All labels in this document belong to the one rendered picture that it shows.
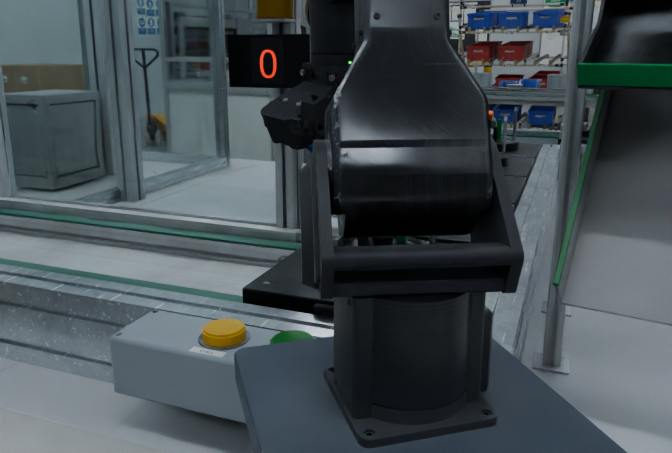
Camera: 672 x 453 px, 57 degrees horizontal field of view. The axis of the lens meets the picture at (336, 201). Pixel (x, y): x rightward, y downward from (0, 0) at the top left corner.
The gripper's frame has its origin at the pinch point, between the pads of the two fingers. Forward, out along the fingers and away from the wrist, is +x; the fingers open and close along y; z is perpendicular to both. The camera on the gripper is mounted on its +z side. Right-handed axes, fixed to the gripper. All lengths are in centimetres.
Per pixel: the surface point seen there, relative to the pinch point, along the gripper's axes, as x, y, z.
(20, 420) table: 22.5, -16.6, 29.5
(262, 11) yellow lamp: -14.0, -27.7, -10.9
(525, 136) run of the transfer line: 34, -64, -137
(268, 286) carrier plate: 13.1, -7.3, 4.9
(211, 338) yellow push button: 11.6, -0.7, 15.9
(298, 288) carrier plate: 13.1, -4.7, 2.8
